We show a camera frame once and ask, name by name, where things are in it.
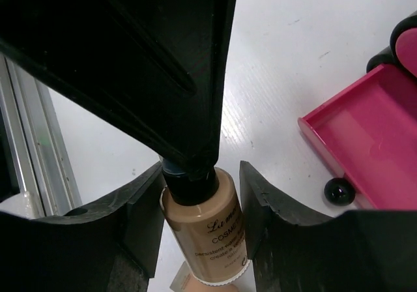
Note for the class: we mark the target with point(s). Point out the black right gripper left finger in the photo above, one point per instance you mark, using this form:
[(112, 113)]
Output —
[(110, 244)]

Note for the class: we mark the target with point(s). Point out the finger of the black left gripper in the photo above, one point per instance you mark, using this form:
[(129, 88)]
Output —
[(154, 69)]

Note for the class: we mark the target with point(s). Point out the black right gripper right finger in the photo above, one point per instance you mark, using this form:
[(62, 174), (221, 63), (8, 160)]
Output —
[(295, 248)]

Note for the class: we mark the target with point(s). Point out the beige foundation bottle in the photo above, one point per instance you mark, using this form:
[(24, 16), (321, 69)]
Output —
[(207, 221), (185, 281)]

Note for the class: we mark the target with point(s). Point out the pink bottom drawer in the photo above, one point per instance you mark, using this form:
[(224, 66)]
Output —
[(366, 134)]

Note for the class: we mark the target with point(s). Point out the pink drawer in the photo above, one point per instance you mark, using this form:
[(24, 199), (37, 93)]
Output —
[(366, 134), (403, 43)]

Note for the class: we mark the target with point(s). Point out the lying beige foundation bottle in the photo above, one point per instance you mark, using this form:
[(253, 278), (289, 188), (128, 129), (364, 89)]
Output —
[(185, 281)]

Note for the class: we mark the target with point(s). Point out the black drawer organizer box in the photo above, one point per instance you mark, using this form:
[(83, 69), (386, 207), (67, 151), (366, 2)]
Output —
[(383, 57)]

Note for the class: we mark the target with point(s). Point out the aluminium front rail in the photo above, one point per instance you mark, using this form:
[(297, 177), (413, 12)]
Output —
[(38, 160)]

